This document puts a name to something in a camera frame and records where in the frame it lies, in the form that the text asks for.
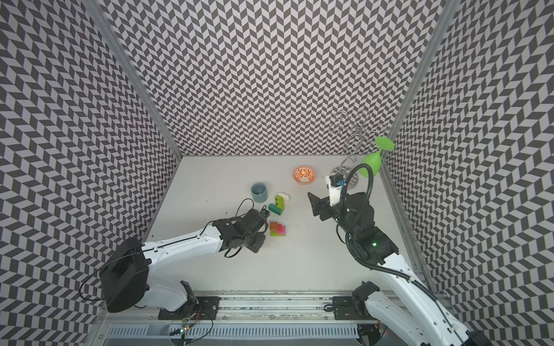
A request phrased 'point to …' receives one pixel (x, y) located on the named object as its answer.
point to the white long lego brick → (286, 197)
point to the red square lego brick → (279, 227)
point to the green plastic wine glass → (374, 158)
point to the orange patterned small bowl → (304, 175)
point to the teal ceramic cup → (259, 192)
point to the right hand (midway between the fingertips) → (319, 194)
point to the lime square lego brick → (279, 202)
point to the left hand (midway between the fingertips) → (257, 240)
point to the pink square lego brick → (283, 231)
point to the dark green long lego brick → (275, 209)
